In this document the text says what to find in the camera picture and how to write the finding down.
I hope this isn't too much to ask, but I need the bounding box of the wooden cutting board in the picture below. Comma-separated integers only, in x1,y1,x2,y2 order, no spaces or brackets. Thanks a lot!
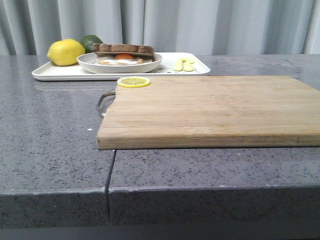
97,76,320,150

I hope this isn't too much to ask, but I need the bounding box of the metal board handle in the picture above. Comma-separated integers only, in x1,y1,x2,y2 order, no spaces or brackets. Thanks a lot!
96,91,116,117

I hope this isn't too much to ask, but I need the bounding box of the white round plate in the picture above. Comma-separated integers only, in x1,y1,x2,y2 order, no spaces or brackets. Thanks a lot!
77,53,163,74

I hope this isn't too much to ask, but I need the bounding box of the green lime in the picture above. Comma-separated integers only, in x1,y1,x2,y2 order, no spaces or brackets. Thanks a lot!
80,34,103,54

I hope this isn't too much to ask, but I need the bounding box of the yellow plastic fork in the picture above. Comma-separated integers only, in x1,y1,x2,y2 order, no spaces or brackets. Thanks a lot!
173,57,186,72

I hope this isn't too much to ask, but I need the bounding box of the yellow lemon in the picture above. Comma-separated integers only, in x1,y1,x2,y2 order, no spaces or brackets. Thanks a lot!
47,39,86,66

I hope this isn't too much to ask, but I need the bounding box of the yellow plastic knife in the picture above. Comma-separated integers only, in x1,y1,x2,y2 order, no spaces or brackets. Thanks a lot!
182,58,194,72

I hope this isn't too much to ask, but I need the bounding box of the grey curtain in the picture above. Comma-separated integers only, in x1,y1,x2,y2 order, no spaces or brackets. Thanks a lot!
0,0,320,55

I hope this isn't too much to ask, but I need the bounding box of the white bread slice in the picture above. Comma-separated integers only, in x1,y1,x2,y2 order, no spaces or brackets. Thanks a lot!
92,43,155,54

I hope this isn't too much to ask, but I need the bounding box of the lemon slice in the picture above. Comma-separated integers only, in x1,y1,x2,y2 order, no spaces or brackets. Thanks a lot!
117,76,151,88

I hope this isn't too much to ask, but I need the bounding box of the white bear tray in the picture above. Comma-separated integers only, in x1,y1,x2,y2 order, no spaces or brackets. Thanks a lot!
32,52,211,81

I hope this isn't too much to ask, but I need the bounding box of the fried egg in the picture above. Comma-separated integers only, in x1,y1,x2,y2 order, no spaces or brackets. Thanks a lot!
95,53,144,66

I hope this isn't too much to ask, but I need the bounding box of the bottom bread slice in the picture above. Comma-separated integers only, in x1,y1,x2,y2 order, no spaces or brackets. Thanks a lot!
94,51,154,63

